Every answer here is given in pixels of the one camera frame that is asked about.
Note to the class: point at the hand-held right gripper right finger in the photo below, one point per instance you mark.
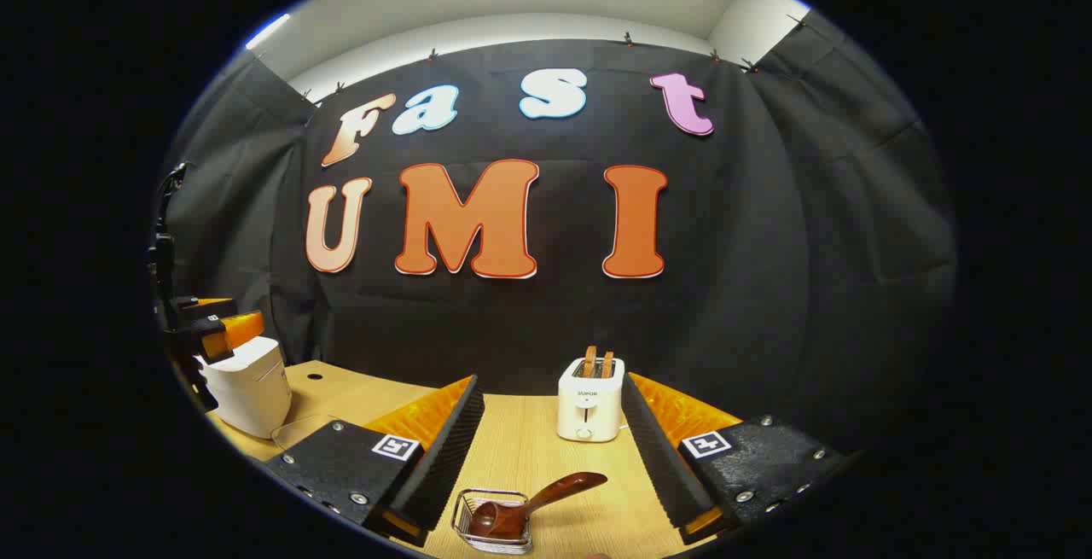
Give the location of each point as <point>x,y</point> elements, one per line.
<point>661,457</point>

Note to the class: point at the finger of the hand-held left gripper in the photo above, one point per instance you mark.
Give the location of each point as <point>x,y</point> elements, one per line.
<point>209,306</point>
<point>239,333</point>

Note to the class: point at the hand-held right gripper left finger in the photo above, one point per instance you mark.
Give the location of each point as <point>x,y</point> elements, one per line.
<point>444,457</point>

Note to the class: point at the white rice cooker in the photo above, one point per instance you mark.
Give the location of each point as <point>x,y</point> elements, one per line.
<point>252,388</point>

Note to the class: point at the brown wooden spoon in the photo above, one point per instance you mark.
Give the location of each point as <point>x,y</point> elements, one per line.
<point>563,488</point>

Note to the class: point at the white toaster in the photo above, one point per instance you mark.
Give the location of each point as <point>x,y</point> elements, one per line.
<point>589,414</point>

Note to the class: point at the brown toast slice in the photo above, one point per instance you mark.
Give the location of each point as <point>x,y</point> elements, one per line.
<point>589,361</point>
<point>607,363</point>

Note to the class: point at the ceiling light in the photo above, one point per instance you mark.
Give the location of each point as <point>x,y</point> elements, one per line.
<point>267,31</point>

